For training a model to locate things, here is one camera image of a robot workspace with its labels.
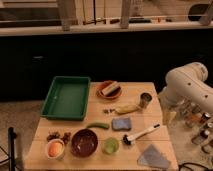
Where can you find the white dish brush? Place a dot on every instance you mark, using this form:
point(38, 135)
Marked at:
point(128, 139)

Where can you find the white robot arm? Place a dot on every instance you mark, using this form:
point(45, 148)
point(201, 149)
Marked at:
point(186, 83)

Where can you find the green plastic tray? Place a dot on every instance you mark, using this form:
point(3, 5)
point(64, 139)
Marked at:
point(67, 98)

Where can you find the wooden block on plate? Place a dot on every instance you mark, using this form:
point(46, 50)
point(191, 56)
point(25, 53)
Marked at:
point(110, 88)

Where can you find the small dark item by banana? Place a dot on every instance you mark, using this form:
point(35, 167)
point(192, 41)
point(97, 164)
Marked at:
point(108, 111)

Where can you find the yellow banana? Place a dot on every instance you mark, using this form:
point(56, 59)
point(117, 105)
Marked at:
point(126, 109)

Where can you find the green cucumber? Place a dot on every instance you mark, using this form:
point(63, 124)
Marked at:
point(98, 125)

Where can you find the blue sponge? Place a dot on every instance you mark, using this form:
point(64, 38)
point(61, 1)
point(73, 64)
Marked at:
point(121, 124)

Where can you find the metal cup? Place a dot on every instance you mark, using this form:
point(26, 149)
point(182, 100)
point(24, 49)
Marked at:
point(145, 99)

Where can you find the green cup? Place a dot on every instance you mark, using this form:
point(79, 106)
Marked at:
point(110, 145)

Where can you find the dark red bowl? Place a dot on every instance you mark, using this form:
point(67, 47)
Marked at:
point(84, 143)

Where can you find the white cup with orange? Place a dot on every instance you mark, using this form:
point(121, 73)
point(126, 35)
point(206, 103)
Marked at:
point(55, 149)

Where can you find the grey folded cloth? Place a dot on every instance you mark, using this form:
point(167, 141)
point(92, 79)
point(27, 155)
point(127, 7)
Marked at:
point(152, 157)

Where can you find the spice jar rack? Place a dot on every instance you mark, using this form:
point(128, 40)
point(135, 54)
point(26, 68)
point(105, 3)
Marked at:
point(193, 129)

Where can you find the black stand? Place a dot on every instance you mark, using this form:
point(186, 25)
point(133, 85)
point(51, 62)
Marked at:
point(10, 153)

